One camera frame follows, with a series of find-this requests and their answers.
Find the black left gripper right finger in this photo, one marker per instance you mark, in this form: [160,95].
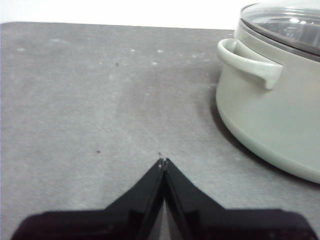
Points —
[212,225]

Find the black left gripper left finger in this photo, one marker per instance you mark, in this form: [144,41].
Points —
[120,222]

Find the glass lid with green knob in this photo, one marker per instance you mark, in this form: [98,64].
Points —
[287,22]

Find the pale green electric pot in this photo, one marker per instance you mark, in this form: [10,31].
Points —
[262,120]

